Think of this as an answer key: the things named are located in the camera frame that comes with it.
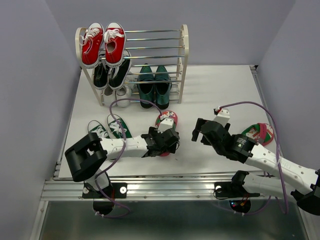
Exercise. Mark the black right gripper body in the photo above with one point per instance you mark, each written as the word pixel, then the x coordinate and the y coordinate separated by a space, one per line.
pixel 218 148

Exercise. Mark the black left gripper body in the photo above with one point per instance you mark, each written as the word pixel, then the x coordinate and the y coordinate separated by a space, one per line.
pixel 170 149

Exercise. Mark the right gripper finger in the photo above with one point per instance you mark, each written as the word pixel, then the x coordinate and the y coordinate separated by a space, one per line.
pixel 227 126
pixel 195 133

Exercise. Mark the pink sandal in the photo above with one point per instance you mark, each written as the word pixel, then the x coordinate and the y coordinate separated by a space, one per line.
pixel 166 114
pixel 262 133

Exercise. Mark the green loafer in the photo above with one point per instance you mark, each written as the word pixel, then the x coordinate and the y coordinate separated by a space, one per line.
pixel 146 90
pixel 162 89

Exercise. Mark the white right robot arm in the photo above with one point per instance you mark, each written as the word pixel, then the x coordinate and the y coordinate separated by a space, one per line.
pixel 238 147

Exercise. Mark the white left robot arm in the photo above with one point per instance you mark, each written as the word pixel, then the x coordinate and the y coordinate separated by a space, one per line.
pixel 86 157

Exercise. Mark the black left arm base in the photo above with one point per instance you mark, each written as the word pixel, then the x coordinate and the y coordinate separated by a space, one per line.
pixel 104 194

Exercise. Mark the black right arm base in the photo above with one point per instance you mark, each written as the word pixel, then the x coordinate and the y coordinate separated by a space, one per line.
pixel 234 191

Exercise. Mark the cream metal shoe shelf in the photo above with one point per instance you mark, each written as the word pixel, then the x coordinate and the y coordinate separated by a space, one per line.
pixel 153 48

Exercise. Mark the right green sneaker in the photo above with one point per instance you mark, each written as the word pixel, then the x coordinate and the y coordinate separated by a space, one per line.
pixel 117 127

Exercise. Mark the green sneaker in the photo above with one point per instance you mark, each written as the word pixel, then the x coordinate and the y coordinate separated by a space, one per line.
pixel 95 126
pixel 117 127

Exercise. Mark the right white sneaker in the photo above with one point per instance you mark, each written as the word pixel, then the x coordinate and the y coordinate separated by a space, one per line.
pixel 124 94

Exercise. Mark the white sneaker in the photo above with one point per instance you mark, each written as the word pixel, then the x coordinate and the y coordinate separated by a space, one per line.
pixel 124 94
pixel 109 95

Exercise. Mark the left green sneaker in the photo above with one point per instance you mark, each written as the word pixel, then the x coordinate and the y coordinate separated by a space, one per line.
pixel 95 126

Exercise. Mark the left white sneaker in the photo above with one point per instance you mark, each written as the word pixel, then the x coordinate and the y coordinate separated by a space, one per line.
pixel 109 95

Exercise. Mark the right black sneaker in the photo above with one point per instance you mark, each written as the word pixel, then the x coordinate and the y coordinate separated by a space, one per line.
pixel 117 75

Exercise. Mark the black sneaker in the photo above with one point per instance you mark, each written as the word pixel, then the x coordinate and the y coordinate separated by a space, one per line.
pixel 117 75
pixel 100 77

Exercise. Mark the left black sneaker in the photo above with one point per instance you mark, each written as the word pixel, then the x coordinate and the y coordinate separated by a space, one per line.
pixel 100 77

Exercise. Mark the right red sneaker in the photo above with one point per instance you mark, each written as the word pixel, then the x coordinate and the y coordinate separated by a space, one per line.
pixel 114 40

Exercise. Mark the red sneaker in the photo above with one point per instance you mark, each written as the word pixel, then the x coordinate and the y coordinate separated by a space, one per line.
pixel 91 42
pixel 114 40

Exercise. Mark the left red sneaker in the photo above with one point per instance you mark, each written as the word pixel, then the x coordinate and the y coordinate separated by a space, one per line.
pixel 91 42

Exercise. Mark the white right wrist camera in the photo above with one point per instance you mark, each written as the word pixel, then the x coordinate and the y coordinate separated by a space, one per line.
pixel 222 116

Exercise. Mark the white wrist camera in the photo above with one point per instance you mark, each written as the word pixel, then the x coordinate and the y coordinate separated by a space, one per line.
pixel 165 124
pixel 222 116

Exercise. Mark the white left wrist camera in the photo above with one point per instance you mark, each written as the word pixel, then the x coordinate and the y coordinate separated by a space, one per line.
pixel 165 124

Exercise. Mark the aluminium front rail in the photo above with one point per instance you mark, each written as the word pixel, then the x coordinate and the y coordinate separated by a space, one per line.
pixel 151 188

